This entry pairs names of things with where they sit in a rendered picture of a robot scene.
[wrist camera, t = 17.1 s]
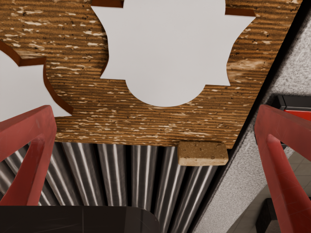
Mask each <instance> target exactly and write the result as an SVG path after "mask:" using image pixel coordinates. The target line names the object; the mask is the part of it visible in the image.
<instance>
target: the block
mask: <svg viewBox="0 0 311 233"><path fill-rule="evenodd" d="M177 155H178V164H179V165H181V166H220V165H225V164H226V163H227V162H228V159H229V158H228V152H227V148H226V144H225V143H219V142H209V141H180V142H179V144H178V148H177Z"/></svg>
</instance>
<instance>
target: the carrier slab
mask: <svg viewBox="0 0 311 233"><path fill-rule="evenodd" d="M92 1H93V0H0V40H1V41H2V42H4V43H5V44H7V45H8V46H10V47H11V48H12V49H13V50H14V51H15V52H17V54H18V55H19V56H20V57H21V58H22V59H33V58H43V57H47V59H46V74H47V78H48V80H49V82H50V84H51V85H52V87H53V89H54V90H55V92H56V94H57V95H58V96H59V97H60V98H61V99H62V100H64V101H65V102H66V103H67V104H69V105H70V106H72V107H73V108H74V110H73V113H72V116H57V117H55V122H56V126H57V131H56V137H55V141H54V142H76V143H98V144H120V145H143V146H166V147H178V144H179V142H180V141H209V142H219V143H225V144H226V148H227V149H232V148H233V146H234V144H235V141H236V139H237V137H238V135H239V133H240V131H241V129H242V127H243V125H244V122H245V120H246V118H247V116H248V114H249V112H250V110H251V108H252V106H253V104H254V101H255V99H256V97H257V95H258V93H259V91H260V89H261V87H262V85H263V82H264V80H265V78H266V76H267V74H268V72H269V70H270V68H271V66H272V64H273V62H274V60H275V58H276V56H277V53H278V51H279V49H280V47H281V45H282V43H283V41H284V39H285V37H286V34H287V32H288V30H289V28H290V26H291V24H292V22H293V20H294V18H295V16H296V13H297V11H298V9H299V7H300V5H301V3H302V1H303V0H225V8H238V9H252V10H254V13H255V16H256V18H255V19H254V20H253V21H252V22H251V23H250V24H249V25H248V26H247V27H246V28H245V29H244V30H243V31H242V33H241V34H240V35H239V36H238V38H237V39H236V41H235V42H234V44H233V46H232V49H231V52H230V55H229V58H228V61H227V64H226V71H227V75H228V77H229V81H230V86H222V85H205V87H204V89H203V90H202V92H201V93H200V94H199V95H198V96H197V97H195V98H194V99H193V100H191V101H189V102H187V103H184V104H181V105H178V106H171V107H160V106H154V105H150V104H147V103H145V102H143V101H141V100H139V99H137V98H136V97H135V96H134V95H133V94H132V93H131V92H130V90H129V89H128V87H127V84H126V81H125V80H117V79H101V78H100V75H101V70H102V69H103V67H104V65H105V64H106V62H107V60H108V57H109V49H108V39H107V34H106V31H105V29H104V27H103V25H102V23H101V21H100V20H99V18H98V17H97V15H96V13H95V12H94V10H93V9H92V8H91V3H92Z"/></svg>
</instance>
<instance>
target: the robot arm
mask: <svg viewBox="0 0 311 233"><path fill-rule="evenodd" d="M254 130H255V136H256V140H257V145H258V149H259V154H260V158H261V163H262V166H263V170H264V173H265V177H266V180H267V184H268V187H269V191H270V195H271V198H272V201H273V205H274V209H275V212H276V216H277V219H278V223H279V226H280V230H281V233H311V200H310V199H309V197H308V196H307V194H306V193H305V191H304V190H303V188H302V187H301V185H300V183H299V182H298V180H297V178H296V176H295V174H294V172H293V170H292V168H291V165H290V163H289V161H288V159H287V157H286V154H285V152H284V150H283V148H282V145H281V143H280V141H281V142H283V143H284V144H286V145H287V146H289V147H290V148H291V149H293V150H294V151H296V152H297V153H299V154H300V155H302V156H303V157H305V158H306V159H308V160H309V161H310V162H311V121H308V120H306V119H303V118H300V117H298V116H295V115H293V114H290V113H287V112H285V111H282V110H279V109H277V108H274V107H272V106H269V105H266V104H261V105H260V107H259V110H258V114H257V118H256V122H255V127H254ZM56 131H57V126H56V122H55V118H54V114H53V110H52V107H51V106H50V105H43V106H40V107H38V108H35V109H33V110H30V111H28V112H25V113H22V114H20V115H17V116H14V117H12V118H9V119H6V120H4V121H2V122H0V162H1V161H3V160H4V159H6V158H7V157H9V156H10V155H11V154H13V153H14V152H16V151H18V150H19V149H20V148H22V147H23V146H24V145H26V144H27V143H29V142H30V141H31V144H30V146H29V148H28V150H27V153H26V155H25V157H24V159H23V162H22V164H21V166H20V168H19V170H18V173H17V175H16V177H15V179H14V181H13V182H12V184H11V186H10V187H9V189H8V190H7V192H6V193H5V195H4V196H3V198H2V199H1V201H0V233H160V223H159V221H158V219H157V218H156V217H155V216H154V215H153V214H152V213H151V212H149V211H147V210H145V209H142V208H138V207H131V206H38V202H39V198H40V195H41V192H42V188H43V185H44V181H45V177H46V174H47V170H48V167H49V164H50V158H51V154H52V150H53V146H54V141H55V137H56Z"/></svg>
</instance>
